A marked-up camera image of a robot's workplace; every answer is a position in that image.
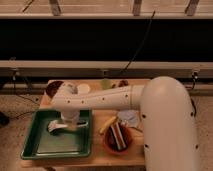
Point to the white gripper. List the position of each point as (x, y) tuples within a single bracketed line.
[(71, 119)]

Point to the white dish brush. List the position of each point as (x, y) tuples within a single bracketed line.
[(55, 125)]

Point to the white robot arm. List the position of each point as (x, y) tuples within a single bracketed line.
[(169, 128)]

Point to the green plastic tray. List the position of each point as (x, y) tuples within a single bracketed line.
[(41, 144)]

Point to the white plastic cup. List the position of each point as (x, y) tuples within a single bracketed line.
[(83, 88)]

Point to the dark brown bowl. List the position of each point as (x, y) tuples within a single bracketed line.
[(52, 88)]

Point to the yellow banana toy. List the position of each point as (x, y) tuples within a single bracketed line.
[(107, 124)]

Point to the green round toy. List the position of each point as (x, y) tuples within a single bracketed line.
[(105, 83)]

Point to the striped dark block toy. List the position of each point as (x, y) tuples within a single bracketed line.
[(117, 134)]

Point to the wooden table board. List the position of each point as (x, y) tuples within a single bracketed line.
[(99, 156)]

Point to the orange red bowl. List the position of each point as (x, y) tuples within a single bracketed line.
[(109, 141)]

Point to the light blue cloth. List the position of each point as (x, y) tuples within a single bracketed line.
[(129, 118)]

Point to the brown small toy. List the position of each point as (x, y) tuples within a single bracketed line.
[(122, 83)]

